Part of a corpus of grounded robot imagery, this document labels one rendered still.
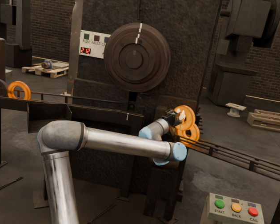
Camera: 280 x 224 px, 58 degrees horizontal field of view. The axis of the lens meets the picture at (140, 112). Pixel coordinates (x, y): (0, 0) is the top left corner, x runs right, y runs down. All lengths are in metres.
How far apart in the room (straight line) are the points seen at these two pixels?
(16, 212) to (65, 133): 1.12
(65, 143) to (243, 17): 5.25
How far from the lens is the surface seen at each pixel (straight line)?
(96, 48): 2.01
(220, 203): 1.29
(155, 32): 1.77
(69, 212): 1.17
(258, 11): 6.03
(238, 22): 5.88
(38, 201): 2.11
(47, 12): 8.98
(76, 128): 1.03
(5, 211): 2.07
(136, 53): 1.70
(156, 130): 1.37
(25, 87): 2.18
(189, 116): 1.58
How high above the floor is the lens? 1.29
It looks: 17 degrees down
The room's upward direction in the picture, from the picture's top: 9 degrees clockwise
